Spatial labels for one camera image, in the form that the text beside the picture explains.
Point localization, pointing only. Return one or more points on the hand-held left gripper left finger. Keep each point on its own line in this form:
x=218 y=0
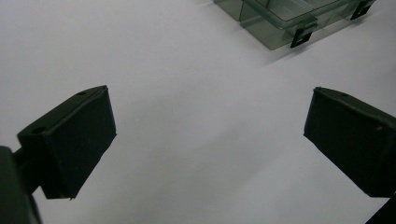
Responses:
x=71 y=146

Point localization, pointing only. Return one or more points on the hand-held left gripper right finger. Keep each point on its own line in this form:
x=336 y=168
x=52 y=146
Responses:
x=351 y=140

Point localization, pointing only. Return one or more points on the clear compartment storage box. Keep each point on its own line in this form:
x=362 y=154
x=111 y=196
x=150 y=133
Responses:
x=280 y=18

